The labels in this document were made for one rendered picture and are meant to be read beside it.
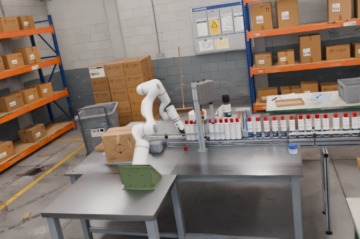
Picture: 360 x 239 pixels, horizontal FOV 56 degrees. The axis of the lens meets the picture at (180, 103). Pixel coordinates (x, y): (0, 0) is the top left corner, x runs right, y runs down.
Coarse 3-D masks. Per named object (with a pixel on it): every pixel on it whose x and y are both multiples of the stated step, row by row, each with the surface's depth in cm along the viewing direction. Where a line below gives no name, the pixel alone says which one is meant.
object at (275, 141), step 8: (256, 136) 327; (168, 144) 345; (176, 144) 342; (184, 144) 340; (192, 144) 337; (208, 144) 333; (216, 144) 331; (224, 144) 328; (232, 144) 325; (240, 144) 323; (248, 144) 321; (256, 144) 318; (264, 144) 316; (280, 144) 312
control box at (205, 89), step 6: (198, 84) 306; (204, 84) 308; (210, 84) 313; (198, 90) 308; (204, 90) 309; (210, 90) 314; (198, 96) 310; (204, 96) 310; (210, 96) 315; (204, 102) 311
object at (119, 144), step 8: (112, 128) 336; (120, 128) 333; (128, 128) 329; (104, 136) 316; (112, 136) 315; (120, 136) 314; (128, 136) 313; (104, 144) 318; (112, 144) 317; (120, 144) 316; (128, 144) 315; (104, 152) 321; (112, 152) 319; (120, 152) 318; (128, 152) 317; (112, 160) 322; (120, 160) 321; (128, 160) 319
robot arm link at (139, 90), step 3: (147, 81) 314; (150, 81) 314; (153, 81) 314; (156, 81) 316; (159, 81) 318; (141, 84) 308; (159, 84) 317; (138, 87) 307; (141, 87) 305; (162, 87) 321; (138, 90) 306; (141, 90) 305; (162, 90) 322; (138, 93) 308; (141, 93) 307; (144, 93) 306; (159, 93) 322; (162, 93) 322
